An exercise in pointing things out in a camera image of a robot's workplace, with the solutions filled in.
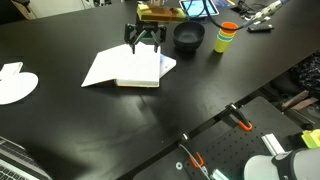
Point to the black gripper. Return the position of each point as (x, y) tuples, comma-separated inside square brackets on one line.
[(134, 33)]

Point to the orange cover paperback book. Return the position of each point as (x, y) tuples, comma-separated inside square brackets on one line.
[(139, 69)]

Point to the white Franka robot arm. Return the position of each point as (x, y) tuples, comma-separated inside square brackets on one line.
[(230, 77)]

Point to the open laptop computer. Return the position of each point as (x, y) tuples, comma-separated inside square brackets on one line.
[(17, 164)]

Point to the black stacked bowls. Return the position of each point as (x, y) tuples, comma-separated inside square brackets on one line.
[(188, 36)]

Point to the white tablet device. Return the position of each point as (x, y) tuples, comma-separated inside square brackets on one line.
[(196, 8)]

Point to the blue plastic cup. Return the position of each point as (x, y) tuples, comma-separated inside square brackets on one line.
[(223, 37)]

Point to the yellow-green plastic cup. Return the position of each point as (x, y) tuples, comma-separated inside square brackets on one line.
[(221, 45)]

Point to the orange plastic cup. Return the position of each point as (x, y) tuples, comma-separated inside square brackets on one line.
[(228, 27)]

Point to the black orange clamp far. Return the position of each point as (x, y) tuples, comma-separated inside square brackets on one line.
[(238, 117)]

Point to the black orange clamp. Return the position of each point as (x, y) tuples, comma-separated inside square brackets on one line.
[(238, 117), (183, 145)]

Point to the black remote control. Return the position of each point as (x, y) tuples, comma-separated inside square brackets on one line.
[(260, 28)]

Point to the black orange clamp near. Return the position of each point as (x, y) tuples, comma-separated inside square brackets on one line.
[(183, 145)]

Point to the black perforated mounting board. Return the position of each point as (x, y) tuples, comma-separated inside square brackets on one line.
[(229, 152)]

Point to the white paper plate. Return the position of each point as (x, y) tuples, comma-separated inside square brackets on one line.
[(15, 84)]

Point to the yellow green block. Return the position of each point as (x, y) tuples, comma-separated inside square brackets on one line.
[(311, 138)]

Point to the orange green wrist camera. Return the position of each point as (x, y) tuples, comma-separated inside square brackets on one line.
[(151, 13)]

